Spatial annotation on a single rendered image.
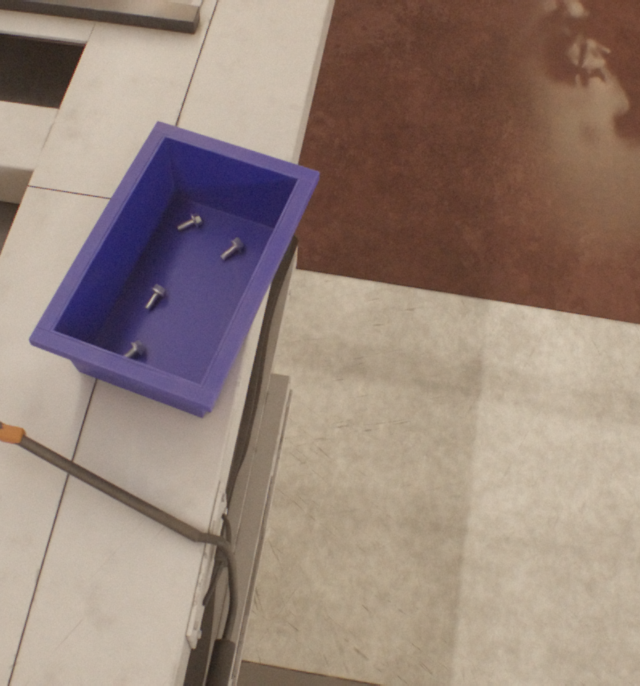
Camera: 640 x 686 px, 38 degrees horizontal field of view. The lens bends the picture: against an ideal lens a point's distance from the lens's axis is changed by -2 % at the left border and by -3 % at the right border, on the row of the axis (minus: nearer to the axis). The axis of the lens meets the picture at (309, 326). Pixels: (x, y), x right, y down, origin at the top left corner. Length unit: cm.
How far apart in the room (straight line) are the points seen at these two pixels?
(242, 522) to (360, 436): 55
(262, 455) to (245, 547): 12
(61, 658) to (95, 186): 43
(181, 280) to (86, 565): 26
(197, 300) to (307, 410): 89
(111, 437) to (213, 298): 15
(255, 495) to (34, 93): 55
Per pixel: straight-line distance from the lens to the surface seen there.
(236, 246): 83
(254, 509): 118
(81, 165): 92
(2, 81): 111
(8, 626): 74
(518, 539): 166
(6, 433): 75
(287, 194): 82
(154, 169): 82
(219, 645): 86
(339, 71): 216
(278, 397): 123
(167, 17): 102
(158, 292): 81
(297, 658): 156
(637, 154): 216
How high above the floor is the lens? 155
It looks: 61 degrees down
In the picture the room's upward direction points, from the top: 6 degrees clockwise
